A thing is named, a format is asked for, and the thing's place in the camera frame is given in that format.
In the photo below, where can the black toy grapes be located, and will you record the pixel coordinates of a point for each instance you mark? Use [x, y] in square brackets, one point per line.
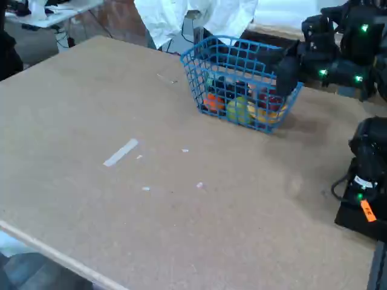
[229, 89]

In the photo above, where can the dark red toy pomegranate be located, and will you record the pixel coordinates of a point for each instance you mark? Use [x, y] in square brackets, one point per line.
[270, 99]

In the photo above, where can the wooden workbench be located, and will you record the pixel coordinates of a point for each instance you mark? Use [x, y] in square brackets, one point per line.
[272, 34]

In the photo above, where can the white sheet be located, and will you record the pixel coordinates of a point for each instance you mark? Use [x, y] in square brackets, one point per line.
[281, 15]

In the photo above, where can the yellow toy banana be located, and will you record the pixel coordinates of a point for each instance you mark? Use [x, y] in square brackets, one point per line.
[266, 116]

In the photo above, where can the round green toy fruit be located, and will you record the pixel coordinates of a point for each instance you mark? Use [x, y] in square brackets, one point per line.
[239, 110]

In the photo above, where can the orange toy fruit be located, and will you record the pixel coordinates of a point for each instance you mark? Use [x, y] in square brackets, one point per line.
[214, 102]

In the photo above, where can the thin white tape strip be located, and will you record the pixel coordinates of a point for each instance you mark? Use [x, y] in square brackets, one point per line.
[166, 78]

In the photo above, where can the crumpled white cloth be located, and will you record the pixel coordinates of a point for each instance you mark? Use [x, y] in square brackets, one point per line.
[163, 18]

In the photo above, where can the orange label tag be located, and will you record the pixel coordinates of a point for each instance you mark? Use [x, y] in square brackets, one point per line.
[368, 211]

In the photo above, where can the long white tape strip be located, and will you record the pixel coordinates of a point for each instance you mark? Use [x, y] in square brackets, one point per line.
[121, 152]

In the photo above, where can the white folding table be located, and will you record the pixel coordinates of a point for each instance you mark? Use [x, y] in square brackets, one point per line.
[60, 15]

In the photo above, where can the black bulky chair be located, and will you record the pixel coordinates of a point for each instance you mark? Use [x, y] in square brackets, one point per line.
[9, 54]

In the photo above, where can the grey metal post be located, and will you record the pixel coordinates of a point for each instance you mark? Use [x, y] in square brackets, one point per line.
[198, 34]

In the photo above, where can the black metal frame post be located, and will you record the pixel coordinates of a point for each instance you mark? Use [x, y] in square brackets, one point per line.
[378, 269]

